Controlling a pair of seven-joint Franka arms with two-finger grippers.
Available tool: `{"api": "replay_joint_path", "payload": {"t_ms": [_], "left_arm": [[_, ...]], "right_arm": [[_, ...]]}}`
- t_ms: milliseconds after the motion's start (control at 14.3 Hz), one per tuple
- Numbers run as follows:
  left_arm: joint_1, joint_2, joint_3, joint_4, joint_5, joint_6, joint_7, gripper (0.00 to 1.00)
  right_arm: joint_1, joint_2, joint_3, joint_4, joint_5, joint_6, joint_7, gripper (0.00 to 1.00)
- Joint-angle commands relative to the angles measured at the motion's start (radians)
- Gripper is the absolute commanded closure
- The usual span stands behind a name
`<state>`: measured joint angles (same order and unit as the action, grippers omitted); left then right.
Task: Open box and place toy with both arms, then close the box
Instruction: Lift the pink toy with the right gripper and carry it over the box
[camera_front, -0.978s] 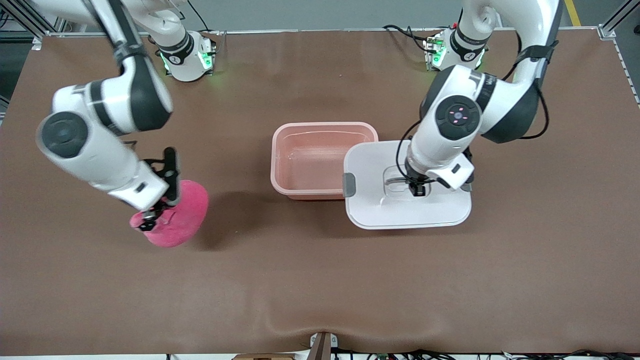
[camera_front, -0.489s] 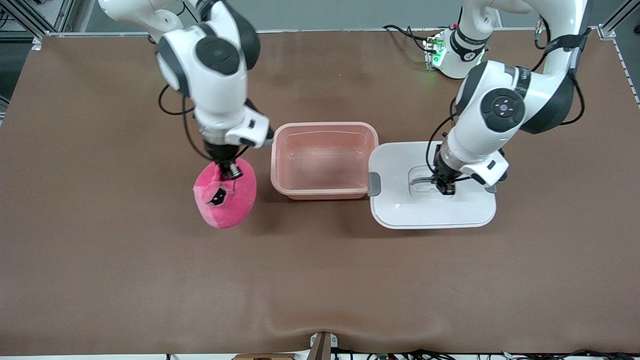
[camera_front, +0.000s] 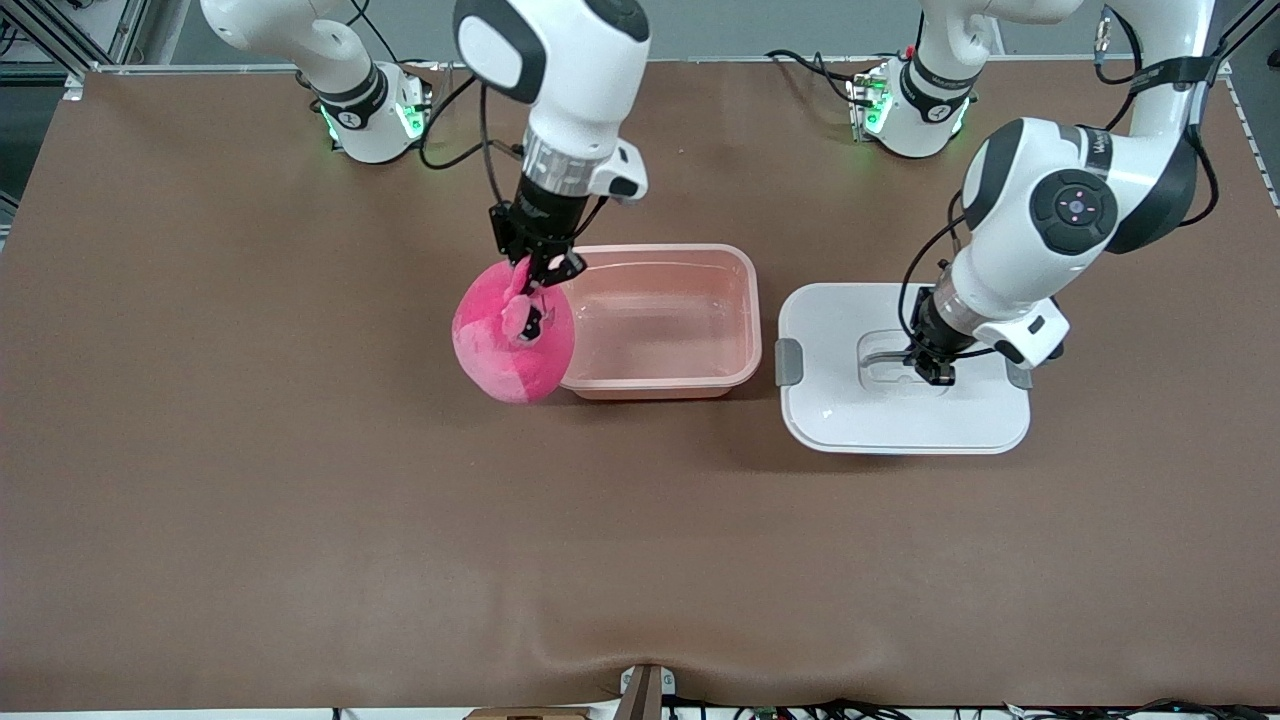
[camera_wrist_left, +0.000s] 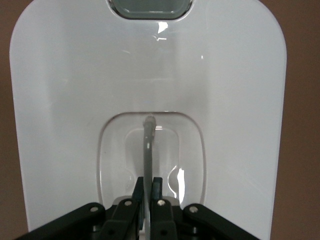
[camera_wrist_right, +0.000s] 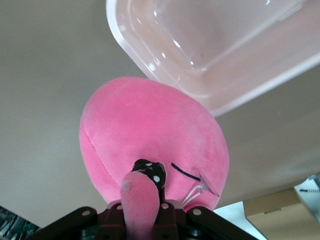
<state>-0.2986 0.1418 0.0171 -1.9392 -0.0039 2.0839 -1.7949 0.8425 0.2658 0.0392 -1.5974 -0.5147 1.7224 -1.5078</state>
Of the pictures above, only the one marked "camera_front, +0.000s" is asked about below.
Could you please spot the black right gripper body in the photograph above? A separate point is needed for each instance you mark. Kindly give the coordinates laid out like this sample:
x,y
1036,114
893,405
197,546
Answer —
x,y
541,212

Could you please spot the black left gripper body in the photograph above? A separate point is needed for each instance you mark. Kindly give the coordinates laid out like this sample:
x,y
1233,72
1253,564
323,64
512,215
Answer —
x,y
931,339

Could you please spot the metal table clamp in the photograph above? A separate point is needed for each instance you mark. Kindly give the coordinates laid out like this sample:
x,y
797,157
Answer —
x,y
645,695

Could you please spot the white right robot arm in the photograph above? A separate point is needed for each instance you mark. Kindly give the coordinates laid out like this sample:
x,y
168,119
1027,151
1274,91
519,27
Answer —
x,y
560,60

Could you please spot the pink plush toy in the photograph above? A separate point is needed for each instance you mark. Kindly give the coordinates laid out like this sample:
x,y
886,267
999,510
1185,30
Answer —
x,y
500,350

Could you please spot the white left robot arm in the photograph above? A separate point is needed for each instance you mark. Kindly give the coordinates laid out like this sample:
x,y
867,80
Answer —
x,y
1010,240

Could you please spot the pink plastic box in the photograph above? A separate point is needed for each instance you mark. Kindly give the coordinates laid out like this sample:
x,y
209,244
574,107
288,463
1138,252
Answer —
x,y
660,320

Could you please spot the aluminium frame profile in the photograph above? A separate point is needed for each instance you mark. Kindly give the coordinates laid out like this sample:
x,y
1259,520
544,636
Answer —
x,y
1245,30
60,40

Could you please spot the metal table edge rail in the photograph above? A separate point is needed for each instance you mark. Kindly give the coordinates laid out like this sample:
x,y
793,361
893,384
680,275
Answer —
x,y
700,60

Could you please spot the white box lid grey latches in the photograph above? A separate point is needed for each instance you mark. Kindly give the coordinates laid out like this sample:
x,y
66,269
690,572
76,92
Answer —
x,y
900,420

